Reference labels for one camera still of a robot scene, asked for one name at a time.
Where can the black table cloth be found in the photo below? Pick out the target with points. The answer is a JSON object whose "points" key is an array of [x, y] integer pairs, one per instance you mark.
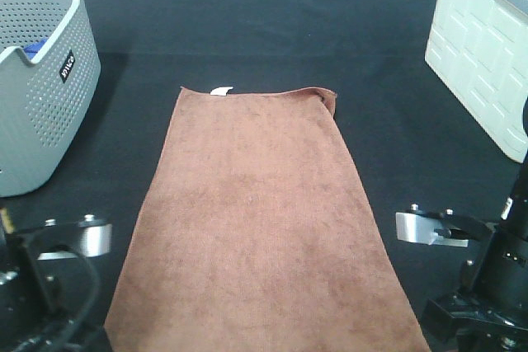
{"points": [[410, 138]]}

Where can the blue cloth in basket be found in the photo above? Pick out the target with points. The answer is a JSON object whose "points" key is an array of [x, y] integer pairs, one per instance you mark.
{"points": [[31, 50]]}

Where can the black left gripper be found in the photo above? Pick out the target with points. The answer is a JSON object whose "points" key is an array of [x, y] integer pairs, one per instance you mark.
{"points": [[32, 315]]}

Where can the grey perforated laundry basket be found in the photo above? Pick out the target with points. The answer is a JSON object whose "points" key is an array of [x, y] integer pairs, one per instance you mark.
{"points": [[44, 99]]}

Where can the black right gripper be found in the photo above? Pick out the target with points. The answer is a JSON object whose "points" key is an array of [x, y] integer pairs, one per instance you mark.
{"points": [[488, 312]]}

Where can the brown towel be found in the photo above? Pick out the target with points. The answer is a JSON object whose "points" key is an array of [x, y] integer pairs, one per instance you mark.
{"points": [[256, 235]]}

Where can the white storage box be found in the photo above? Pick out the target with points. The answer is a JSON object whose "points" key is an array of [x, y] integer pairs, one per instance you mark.
{"points": [[478, 48]]}

